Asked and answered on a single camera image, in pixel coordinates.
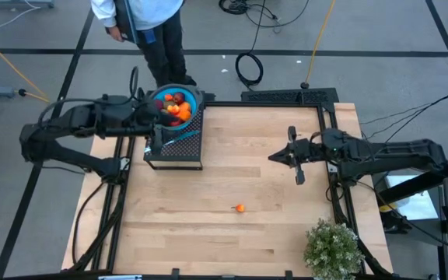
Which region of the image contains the dark laptop blue edge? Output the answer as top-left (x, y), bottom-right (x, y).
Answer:
top-left (113, 0), bottom-right (140, 44)

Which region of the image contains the black mesh metal rack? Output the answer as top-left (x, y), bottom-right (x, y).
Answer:
top-left (142, 99), bottom-right (205, 171)

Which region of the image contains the orange-red mango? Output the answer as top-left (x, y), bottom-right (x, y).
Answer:
top-left (168, 101), bottom-right (192, 128)

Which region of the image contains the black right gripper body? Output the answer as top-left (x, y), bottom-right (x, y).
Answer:
top-left (288, 125), bottom-right (348, 186)

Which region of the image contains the black diagonal beam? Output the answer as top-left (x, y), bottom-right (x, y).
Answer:
top-left (379, 158), bottom-right (448, 204)

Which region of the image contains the yellow floor cable black connector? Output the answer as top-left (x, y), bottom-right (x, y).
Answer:
top-left (0, 30), bottom-right (51, 104)

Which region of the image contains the knife with blue-white handle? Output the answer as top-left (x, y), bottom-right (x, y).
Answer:
top-left (163, 130), bottom-right (201, 148)

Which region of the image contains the black cable bundle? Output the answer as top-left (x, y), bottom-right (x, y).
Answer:
top-left (219, 0), bottom-right (311, 29)

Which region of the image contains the green-white potted plant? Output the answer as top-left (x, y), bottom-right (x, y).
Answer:
top-left (303, 217), bottom-right (366, 280)

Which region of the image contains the black perforated box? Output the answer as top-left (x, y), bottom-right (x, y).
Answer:
top-left (240, 87), bottom-right (340, 106)

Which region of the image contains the blue collapsible bowl grey rim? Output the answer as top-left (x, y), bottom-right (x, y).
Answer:
top-left (141, 83), bottom-right (205, 131)

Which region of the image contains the person's hand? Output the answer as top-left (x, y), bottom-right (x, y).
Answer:
top-left (107, 26), bottom-right (124, 43)

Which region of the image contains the person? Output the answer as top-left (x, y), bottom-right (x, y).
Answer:
top-left (90, 0), bottom-right (198, 87)

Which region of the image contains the yellow hanging cable black plug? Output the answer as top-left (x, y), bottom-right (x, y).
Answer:
top-left (300, 0), bottom-right (337, 90)

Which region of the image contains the black aluminium table frame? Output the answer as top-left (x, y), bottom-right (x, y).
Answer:
top-left (62, 87), bottom-right (394, 280)

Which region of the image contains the white flat panel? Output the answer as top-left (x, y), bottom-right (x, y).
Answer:
top-left (385, 174), bottom-right (439, 222)

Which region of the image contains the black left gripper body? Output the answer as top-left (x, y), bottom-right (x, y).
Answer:
top-left (132, 99), bottom-right (167, 156)

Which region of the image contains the black coiled cable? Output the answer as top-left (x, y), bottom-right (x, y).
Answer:
top-left (234, 0), bottom-right (268, 91)

